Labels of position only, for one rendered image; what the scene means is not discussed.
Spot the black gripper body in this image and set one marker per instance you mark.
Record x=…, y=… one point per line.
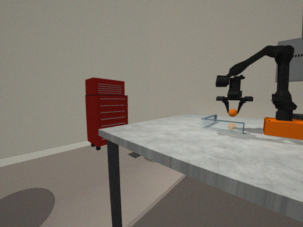
x=242, y=99

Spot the low clear corner walls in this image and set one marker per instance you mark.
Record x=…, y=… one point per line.
x=222, y=126

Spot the orange ball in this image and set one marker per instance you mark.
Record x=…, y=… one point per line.
x=232, y=112

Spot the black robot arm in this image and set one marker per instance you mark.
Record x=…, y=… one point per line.
x=282, y=99

